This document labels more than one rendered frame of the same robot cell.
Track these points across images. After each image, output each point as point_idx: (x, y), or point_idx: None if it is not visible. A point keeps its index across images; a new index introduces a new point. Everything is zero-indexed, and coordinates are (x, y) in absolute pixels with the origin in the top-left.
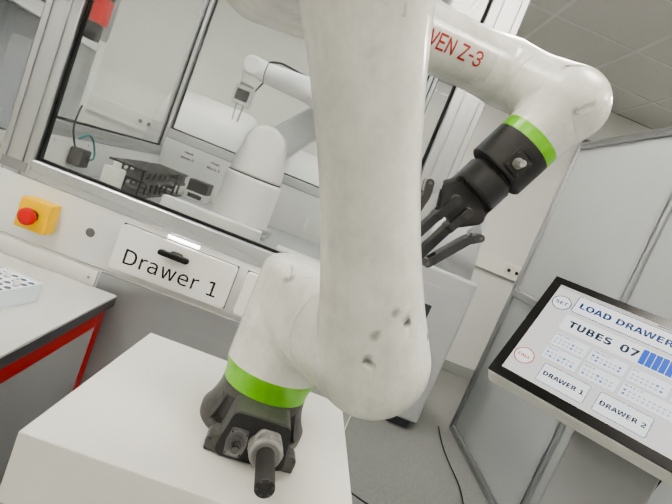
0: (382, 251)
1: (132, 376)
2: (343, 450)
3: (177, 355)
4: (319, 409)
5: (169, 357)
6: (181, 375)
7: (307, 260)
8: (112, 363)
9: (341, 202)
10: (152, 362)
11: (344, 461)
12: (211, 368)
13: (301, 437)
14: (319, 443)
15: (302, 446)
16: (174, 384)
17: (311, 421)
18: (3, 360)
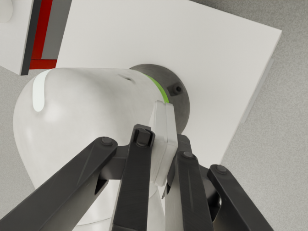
0: None
1: (72, 66)
2: (229, 134)
3: (101, 6)
4: (235, 59)
5: (95, 15)
6: (103, 47)
7: (32, 150)
8: (60, 51)
9: None
10: (83, 34)
11: (222, 150)
12: (129, 17)
13: (190, 120)
14: (206, 126)
15: (186, 133)
16: (98, 66)
17: (212, 89)
18: (35, 4)
